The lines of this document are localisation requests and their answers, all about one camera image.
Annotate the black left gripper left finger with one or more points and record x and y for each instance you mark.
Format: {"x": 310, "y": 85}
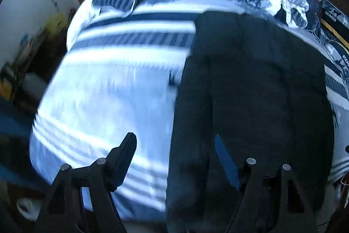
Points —
{"x": 79, "y": 200}

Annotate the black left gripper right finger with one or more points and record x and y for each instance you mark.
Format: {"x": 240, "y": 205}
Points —
{"x": 265, "y": 204}

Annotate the black puffer jacket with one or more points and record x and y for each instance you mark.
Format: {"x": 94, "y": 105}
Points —
{"x": 262, "y": 90}

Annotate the white navy striped blanket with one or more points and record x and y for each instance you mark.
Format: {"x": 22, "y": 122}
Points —
{"x": 122, "y": 74}

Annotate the yellow object on shelf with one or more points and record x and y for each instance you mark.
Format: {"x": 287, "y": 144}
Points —
{"x": 56, "y": 24}

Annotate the blue floral pillow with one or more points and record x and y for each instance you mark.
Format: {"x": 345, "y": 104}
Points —
{"x": 327, "y": 21}

